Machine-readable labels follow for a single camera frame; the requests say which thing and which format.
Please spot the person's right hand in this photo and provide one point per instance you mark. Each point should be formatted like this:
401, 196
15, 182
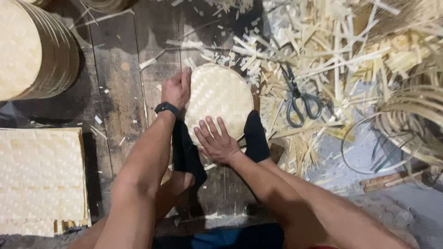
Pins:
219, 147

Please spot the person's left hand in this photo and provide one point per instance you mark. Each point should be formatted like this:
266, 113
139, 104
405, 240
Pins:
175, 91

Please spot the person's left fingers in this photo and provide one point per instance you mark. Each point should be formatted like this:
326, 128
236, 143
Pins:
187, 79

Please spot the round woven bamboo tray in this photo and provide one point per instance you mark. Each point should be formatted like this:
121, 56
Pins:
221, 96

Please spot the black wrist watch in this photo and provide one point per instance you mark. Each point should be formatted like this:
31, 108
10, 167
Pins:
166, 107

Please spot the person's black left sock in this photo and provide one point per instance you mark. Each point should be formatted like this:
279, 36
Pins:
187, 155

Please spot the person's black sock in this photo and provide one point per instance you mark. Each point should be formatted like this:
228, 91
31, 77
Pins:
187, 155
256, 138

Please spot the person's black right sock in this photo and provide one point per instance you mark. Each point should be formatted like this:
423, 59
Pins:
256, 138

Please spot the round bamboo basket rim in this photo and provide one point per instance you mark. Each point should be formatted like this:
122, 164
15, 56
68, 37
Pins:
109, 4

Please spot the grey metal scissors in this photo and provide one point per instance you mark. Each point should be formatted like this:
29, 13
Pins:
297, 100

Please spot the person's left leg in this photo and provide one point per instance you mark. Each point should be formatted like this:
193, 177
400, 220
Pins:
171, 197

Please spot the heap of bamboo strip scraps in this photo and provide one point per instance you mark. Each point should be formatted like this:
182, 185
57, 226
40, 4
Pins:
332, 52

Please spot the stack of round woven trays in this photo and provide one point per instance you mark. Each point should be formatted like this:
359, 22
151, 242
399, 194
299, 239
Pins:
31, 48

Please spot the person's blue shorts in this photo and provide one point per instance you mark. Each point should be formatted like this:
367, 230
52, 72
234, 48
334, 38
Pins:
235, 238

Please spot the stack of square woven mats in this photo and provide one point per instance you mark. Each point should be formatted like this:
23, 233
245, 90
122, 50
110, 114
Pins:
38, 179

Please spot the bundle of bamboo hoops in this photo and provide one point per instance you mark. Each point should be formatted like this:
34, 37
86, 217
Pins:
408, 121

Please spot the brown bamboo sticks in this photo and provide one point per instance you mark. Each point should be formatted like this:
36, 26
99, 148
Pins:
391, 180

